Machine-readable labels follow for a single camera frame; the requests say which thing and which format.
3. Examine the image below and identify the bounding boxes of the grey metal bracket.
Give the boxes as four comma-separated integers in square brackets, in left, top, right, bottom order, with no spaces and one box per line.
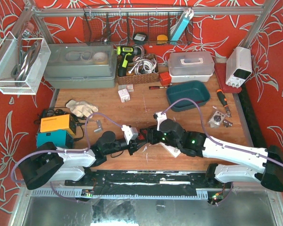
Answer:
[94,120,103,133]

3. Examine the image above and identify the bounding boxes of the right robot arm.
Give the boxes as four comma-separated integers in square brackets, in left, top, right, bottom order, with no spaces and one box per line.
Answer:
[140,119,283,192]

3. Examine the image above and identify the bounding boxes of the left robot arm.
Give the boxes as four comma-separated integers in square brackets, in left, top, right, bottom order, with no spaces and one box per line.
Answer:
[18,131,147,190]

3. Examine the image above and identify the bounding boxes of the white power adapter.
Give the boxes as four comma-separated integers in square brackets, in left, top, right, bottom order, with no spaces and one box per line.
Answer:
[118,89,131,103]

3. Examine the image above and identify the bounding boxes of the white work glove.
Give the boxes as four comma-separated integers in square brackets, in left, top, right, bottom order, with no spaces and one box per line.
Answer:
[65,99,99,118]

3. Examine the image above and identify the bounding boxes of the teal box device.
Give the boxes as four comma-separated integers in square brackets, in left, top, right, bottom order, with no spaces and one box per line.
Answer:
[36,129,74,149]

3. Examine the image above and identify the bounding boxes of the yellow box device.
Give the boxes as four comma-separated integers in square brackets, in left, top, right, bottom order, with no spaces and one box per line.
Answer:
[40,114,77,135]

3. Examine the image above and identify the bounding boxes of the teal plastic tray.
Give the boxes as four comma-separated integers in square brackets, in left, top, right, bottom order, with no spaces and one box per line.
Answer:
[166,81,211,112]

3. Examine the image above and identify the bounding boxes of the brown wicker basket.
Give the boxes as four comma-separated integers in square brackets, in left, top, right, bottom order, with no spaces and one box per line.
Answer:
[117,54,159,85]

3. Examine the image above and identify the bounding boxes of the red small box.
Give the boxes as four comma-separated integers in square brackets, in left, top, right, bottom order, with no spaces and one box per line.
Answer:
[159,72,171,86]

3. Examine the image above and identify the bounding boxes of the small metal parts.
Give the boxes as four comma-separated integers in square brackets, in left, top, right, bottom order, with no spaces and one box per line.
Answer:
[223,119,233,128]

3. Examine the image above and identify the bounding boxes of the orange black screwdriver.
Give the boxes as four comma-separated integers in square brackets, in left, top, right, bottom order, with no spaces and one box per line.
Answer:
[216,89,231,117]

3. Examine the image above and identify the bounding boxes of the white clear toolbox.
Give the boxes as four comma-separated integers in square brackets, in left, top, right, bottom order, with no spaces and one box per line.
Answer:
[168,51,215,83]

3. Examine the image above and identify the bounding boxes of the grey plastic storage box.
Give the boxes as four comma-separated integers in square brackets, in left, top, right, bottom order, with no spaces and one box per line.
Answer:
[44,43,117,89]

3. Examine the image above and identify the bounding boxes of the black round tape measure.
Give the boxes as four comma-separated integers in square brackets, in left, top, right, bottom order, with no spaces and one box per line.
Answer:
[133,32,148,45]

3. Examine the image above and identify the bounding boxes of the yellow tape measure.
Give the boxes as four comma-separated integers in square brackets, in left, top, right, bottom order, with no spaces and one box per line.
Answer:
[157,34,168,45]

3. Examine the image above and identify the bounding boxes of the white power supply unit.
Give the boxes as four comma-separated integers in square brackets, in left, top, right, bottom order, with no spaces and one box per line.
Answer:
[225,47,252,88]

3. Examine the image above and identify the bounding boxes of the white mesh hanging basket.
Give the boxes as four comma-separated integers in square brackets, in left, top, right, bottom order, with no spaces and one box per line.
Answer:
[0,32,51,95]

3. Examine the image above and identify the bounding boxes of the blue white board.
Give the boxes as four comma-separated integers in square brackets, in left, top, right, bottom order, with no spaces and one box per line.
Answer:
[170,8,194,45]

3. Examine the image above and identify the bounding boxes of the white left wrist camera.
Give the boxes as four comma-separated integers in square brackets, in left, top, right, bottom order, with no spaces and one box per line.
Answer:
[121,125,139,144]

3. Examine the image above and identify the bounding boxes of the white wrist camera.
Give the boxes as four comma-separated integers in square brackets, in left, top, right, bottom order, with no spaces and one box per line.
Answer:
[121,125,139,144]
[153,112,167,131]

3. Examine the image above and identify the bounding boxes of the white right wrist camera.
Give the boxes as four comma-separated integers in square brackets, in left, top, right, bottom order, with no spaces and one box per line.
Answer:
[153,112,167,131]

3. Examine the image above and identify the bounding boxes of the white base plate with pegs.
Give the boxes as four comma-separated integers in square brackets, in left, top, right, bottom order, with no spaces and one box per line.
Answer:
[160,143,181,158]

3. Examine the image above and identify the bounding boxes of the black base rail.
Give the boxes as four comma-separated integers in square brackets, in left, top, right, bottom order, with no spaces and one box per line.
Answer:
[64,169,231,196]

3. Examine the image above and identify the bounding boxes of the red handled small tool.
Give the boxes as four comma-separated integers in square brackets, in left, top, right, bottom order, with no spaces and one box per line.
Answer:
[149,86,168,90]

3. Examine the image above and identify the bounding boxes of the white coiled cables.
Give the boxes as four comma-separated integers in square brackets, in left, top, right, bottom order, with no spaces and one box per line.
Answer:
[128,58,158,75]

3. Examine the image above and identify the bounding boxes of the green cordless drill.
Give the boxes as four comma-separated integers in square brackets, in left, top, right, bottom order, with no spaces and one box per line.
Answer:
[116,46,142,77]

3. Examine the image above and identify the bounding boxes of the black cable duct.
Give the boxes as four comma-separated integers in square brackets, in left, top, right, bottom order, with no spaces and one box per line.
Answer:
[238,84,268,147]

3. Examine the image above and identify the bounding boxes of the black wire wall basket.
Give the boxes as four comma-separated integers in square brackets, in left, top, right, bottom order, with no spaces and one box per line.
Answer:
[83,12,193,45]

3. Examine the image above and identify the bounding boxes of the aluminium frame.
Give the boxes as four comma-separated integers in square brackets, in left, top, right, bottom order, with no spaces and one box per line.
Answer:
[0,0,276,92]

